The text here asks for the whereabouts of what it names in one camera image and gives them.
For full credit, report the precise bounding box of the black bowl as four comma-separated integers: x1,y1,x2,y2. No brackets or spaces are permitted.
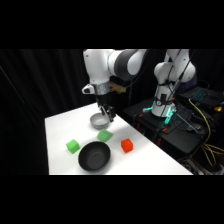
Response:
77,140,112,173

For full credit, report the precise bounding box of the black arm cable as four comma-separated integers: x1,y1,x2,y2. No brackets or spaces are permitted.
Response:
165,49,196,101

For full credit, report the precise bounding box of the black curtain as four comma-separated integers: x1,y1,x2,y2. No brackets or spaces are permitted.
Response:
0,49,224,176

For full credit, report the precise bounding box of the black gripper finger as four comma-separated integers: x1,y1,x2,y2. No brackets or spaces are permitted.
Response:
107,106,116,123
98,105,107,117

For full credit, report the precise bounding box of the black laptop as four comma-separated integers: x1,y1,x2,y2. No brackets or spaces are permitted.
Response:
176,85,224,110

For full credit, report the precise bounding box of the grey bowl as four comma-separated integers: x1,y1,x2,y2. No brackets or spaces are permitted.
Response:
89,112,111,131

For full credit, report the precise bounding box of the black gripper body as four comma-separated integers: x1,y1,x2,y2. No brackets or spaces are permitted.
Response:
95,92,113,109

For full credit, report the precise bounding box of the red cube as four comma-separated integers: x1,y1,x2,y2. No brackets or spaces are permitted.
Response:
120,138,135,154

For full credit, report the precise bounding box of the green cube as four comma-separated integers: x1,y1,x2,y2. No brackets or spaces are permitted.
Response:
65,138,81,155
96,129,114,143

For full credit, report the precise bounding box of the yellow cable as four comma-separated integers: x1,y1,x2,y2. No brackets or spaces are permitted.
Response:
187,97,224,168

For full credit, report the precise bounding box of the black robot stand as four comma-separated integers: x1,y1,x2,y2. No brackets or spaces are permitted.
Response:
123,97,214,164

